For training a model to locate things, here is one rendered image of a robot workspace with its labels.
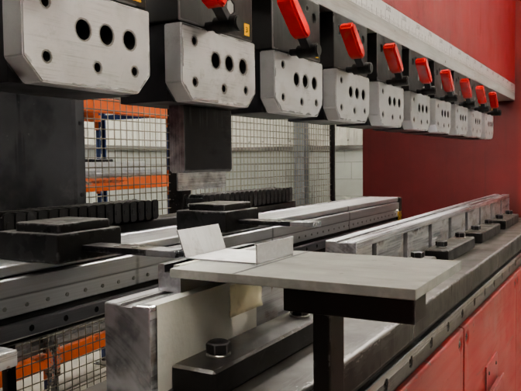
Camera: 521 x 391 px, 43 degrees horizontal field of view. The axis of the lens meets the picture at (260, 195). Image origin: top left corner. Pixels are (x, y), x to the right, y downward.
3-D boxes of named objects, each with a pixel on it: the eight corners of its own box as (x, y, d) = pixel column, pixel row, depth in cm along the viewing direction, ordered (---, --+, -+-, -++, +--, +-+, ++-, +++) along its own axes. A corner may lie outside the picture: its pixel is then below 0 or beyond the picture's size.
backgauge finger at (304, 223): (302, 237, 110) (302, 206, 110) (176, 230, 123) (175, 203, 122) (330, 230, 120) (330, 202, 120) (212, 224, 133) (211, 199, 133)
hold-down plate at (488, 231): (482, 243, 184) (482, 233, 184) (462, 242, 187) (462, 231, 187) (500, 232, 210) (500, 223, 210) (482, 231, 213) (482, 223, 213)
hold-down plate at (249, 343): (215, 402, 65) (214, 371, 65) (170, 392, 68) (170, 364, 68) (333, 331, 91) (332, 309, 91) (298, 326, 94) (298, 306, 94)
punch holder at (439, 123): (435, 132, 154) (436, 60, 153) (400, 133, 158) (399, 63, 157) (450, 133, 167) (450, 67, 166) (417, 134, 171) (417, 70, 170)
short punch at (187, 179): (184, 191, 73) (183, 105, 73) (170, 191, 74) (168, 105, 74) (232, 187, 82) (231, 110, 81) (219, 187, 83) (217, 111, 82)
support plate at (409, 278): (415, 300, 57) (415, 289, 57) (169, 278, 70) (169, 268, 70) (461, 269, 73) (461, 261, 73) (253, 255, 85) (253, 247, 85)
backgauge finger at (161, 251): (153, 273, 75) (152, 230, 75) (-2, 259, 88) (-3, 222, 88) (211, 259, 86) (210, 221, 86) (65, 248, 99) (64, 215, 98)
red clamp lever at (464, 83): (470, 76, 167) (476, 103, 174) (453, 77, 169) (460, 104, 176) (469, 81, 166) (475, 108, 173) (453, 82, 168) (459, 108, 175)
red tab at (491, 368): (493, 397, 155) (494, 368, 155) (484, 396, 156) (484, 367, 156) (504, 378, 168) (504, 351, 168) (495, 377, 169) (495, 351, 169)
